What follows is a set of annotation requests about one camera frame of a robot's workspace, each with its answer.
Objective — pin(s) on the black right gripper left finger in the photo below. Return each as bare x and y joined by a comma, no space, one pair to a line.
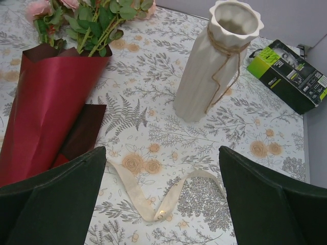
56,206

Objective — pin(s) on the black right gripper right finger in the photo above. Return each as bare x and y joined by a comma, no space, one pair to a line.
267,207

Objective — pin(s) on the dark red wrapping paper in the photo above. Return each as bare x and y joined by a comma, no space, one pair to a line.
52,89

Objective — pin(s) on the white ribbed ceramic vase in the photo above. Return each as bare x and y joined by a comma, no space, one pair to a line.
216,58

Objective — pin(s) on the floral patterned table mat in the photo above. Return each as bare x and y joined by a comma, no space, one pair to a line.
141,131

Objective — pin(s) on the black green product box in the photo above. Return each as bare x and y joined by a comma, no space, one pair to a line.
295,81

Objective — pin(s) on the artificial pink flower bouquet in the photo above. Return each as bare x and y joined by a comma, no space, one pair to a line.
92,24

